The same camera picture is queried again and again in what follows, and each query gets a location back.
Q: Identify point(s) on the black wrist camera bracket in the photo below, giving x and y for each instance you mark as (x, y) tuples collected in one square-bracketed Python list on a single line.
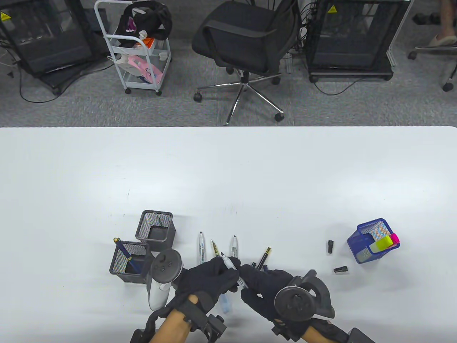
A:
[(285, 330), (212, 323)]

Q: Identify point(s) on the person's right forearm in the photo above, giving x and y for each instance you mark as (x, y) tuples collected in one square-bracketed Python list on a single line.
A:
[(316, 336)]

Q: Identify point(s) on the person's left forearm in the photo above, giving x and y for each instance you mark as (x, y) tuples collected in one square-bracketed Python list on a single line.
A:
[(171, 325)]

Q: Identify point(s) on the black power strip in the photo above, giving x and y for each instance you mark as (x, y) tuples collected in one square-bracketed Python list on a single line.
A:
[(423, 18)]

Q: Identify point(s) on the pink bag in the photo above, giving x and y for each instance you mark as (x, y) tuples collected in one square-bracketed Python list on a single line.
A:
[(146, 68)]

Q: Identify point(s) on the blue mesh pen holder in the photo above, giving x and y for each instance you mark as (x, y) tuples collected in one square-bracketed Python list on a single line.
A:
[(353, 244)]

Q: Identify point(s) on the blue gold fountain pen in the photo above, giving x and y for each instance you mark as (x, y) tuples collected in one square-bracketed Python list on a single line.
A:
[(215, 248), (132, 263)]

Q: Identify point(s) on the white whiteboard marker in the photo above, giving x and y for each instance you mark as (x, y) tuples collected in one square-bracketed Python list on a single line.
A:
[(234, 246), (230, 263), (202, 246)]

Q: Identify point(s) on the blue highlighter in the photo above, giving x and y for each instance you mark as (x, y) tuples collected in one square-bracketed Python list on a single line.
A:
[(225, 305)]

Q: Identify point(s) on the black mesh cabinet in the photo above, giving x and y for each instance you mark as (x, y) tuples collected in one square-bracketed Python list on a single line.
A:
[(53, 39), (350, 39)]

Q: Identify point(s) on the black mesh pen holder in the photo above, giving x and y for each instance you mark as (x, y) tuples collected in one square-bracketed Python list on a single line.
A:
[(121, 255), (146, 225)]

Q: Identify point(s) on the beige slipper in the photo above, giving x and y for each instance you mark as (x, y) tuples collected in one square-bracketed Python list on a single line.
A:
[(442, 41)]

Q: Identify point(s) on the yellow highlighter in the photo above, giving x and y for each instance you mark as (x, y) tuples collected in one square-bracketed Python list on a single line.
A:
[(373, 246)]

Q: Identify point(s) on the grey handheld controller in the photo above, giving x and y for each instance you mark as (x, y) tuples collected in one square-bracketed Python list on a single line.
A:
[(294, 303), (166, 266)]

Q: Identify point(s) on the black bag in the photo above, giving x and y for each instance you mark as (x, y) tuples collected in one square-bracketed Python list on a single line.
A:
[(153, 18)]

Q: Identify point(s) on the black forearm sensor box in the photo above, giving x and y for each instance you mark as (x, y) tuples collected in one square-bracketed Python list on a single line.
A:
[(360, 337)]

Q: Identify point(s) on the white rolling cart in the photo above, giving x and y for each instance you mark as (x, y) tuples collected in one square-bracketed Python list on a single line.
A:
[(123, 44)]

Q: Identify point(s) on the pink highlighter pen cap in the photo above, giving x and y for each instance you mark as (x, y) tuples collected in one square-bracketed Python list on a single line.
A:
[(395, 238)]

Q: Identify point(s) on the white plastic bag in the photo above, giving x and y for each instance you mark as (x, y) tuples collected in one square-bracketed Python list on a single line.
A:
[(123, 64)]

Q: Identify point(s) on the orange box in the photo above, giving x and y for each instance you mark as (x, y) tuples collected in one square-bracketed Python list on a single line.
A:
[(148, 43)]

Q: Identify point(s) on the black marker pen cap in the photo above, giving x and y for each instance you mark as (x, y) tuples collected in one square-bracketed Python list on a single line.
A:
[(341, 269), (331, 246)]

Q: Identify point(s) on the person's left hand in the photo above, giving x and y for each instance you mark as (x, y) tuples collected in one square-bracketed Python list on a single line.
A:
[(207, 278)]

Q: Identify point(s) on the yellow highlighter pen cap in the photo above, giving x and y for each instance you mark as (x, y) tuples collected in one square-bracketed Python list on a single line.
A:
[(385, 242)]

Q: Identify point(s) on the black office chair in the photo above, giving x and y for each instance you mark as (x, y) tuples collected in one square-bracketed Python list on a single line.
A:
[(242, 39), (447, 87)]

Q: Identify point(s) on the black gold fountain pen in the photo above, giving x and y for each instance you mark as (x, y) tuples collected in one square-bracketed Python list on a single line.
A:
[(265, 255)]

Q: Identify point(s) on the white power strip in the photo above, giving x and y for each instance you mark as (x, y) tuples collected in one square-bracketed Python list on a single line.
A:
[(289, 64)]

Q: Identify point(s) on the person's right hand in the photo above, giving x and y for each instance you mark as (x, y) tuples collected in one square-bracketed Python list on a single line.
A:
[(260, 286)]

